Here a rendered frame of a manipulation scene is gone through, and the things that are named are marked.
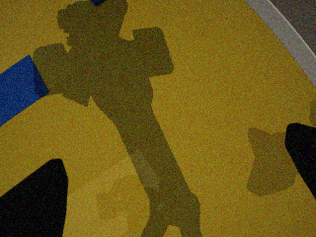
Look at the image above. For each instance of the blue flat rectangular plate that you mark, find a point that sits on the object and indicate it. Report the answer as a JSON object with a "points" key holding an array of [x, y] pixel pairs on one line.
{"points": [[20, 86]]}

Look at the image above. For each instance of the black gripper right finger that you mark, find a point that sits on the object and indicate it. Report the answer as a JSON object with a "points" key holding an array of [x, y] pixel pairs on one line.
{"points": [[300, 142]]}

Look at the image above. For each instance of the dark blue flat bar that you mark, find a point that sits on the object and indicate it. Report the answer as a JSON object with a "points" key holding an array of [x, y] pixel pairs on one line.
{"points": [[97, 2]]}

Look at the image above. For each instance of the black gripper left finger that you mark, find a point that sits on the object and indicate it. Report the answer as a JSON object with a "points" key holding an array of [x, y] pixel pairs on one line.
{"points": [[37, 206]]}

